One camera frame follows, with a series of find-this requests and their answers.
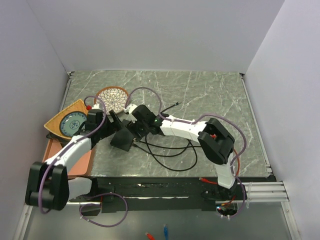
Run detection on blue plug on floor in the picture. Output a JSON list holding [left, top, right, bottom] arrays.
[[163, 224, 169, 240]]

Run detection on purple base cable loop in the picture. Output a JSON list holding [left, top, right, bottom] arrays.
[[79, 192, 129, 228]]

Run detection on red plug on floor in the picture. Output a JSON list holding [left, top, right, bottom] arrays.
[[145, 232, 155, 240]]

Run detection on blue patterned plate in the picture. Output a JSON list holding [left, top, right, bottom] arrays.
[[59, 111, 87, 137]]

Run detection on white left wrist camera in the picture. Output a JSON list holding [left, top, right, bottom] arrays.
[[91, 103, 103, 111]]

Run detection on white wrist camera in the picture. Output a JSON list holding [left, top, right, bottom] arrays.
[[91, 103, 103, 111], [123, 103, 138, 115]]

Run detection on black cable teal plugs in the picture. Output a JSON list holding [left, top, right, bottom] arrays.
[[134, 101, 203, 157]]

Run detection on red ethernet cable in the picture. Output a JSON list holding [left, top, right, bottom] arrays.
[[199, 148, 241, 186]]

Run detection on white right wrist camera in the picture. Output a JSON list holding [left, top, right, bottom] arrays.
[[123, 103, 138, 115]]

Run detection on floral bowl with brown rim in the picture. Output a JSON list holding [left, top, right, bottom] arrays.
[[96, 86, 129, 115]]

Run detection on black network switch box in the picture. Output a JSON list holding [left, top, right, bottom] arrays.
[[110, 127, 135, 152]]

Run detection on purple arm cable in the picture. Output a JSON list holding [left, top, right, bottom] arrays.
[[124, 86, 250, 219], [38, 96, 108, 215]]

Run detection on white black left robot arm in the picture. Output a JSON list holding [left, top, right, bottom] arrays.
[[24, 109, 123, 214]]

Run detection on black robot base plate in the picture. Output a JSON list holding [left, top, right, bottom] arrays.
[[68, 176, 251, 214]]

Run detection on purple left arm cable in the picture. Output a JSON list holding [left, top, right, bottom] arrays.
[[38, 96, 108, 215]]

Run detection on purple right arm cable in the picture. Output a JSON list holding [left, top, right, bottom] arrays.
[[124, 86, 250, 219]]

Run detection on woven bamboo fan tray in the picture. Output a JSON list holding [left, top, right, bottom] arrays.
[[44, 99, 88, 140]]

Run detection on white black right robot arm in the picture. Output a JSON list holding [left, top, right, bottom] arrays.
[[124, 104, 237, 200]]

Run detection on terracotta rectangular tray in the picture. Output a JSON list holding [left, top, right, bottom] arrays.
[[42, 139, 96, 179]]

